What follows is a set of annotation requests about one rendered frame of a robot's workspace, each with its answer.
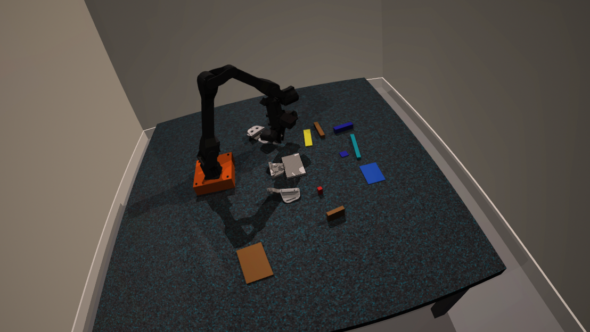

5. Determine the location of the white housing plate with two round holes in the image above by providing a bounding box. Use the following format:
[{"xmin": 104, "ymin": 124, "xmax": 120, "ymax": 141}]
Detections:
[{"xmin": 248, "ymin": 126, "xmax": 265, "ymax": 138}]

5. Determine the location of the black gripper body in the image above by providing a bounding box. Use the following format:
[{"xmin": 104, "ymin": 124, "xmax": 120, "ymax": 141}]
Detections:
[{"xmin": 260, "ymin": 110, "xmax": 292, "ymax": 142}]

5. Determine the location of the teal long thin bar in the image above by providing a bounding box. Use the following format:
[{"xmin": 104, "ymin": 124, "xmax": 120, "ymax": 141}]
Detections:
[{"xmin": 350, "ymin": 134, "xmax": 361, "ymax": 159}]

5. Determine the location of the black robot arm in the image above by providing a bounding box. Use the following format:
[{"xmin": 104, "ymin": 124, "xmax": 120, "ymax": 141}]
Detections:
[{"xmin": 196, "ymin": 64, "xmax": 299, "ymax": 180}]

